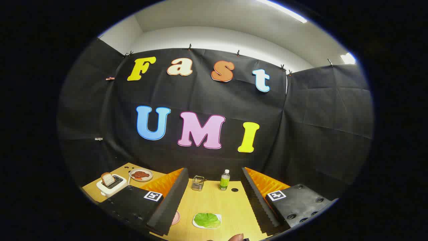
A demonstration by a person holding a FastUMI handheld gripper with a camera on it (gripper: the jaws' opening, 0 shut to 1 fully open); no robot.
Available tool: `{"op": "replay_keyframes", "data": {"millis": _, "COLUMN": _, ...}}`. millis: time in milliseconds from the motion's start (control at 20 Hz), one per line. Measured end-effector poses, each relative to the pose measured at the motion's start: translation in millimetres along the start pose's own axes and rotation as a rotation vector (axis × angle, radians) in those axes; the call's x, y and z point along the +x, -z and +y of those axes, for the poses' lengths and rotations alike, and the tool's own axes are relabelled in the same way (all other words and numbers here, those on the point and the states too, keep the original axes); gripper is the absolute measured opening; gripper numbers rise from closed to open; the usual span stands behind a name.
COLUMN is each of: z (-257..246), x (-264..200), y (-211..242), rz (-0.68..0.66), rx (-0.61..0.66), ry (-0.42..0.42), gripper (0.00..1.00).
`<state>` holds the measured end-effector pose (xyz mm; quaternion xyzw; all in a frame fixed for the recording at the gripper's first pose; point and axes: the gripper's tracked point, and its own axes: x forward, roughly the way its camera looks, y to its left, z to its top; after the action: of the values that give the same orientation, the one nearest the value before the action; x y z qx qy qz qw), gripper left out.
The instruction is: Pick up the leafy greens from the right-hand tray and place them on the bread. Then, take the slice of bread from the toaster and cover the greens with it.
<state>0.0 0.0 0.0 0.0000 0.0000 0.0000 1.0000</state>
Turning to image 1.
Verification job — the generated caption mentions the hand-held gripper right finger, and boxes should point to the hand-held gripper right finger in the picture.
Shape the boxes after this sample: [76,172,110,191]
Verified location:
[241,167,339,235]

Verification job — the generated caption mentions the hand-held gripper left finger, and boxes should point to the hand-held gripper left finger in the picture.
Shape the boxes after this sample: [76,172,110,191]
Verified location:
[99,167,189,236]

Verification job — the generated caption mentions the green lettuce leaf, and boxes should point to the green lettuce leaf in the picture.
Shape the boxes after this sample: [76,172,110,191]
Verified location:
[194,213,221,229]

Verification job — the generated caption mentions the white bread slice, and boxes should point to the white bread slice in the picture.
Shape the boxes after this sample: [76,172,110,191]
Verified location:
[101,172,116,186]

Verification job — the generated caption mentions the white squarish plate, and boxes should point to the white squarish plate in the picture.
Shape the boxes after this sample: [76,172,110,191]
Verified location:
[192,213,222,230]

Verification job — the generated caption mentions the white round meat plate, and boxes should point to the white round meat plate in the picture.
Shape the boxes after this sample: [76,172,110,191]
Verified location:
[129,168,153,182]

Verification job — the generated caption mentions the green label plastic bottle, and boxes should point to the green label plastic bottle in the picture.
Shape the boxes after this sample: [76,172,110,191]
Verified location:
[219,169,231,191]

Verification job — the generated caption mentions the white toaster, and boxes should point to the white toaster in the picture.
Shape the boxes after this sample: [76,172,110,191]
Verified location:
[96,174,128,197]

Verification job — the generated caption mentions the black backdrop cloth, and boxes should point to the black backdrop cloth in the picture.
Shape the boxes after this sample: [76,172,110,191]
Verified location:
[57,37,374,201]

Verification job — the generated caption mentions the metal wire utensil holder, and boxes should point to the metal wire utensil holder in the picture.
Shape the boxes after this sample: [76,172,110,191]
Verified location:
[192,175,206,191]

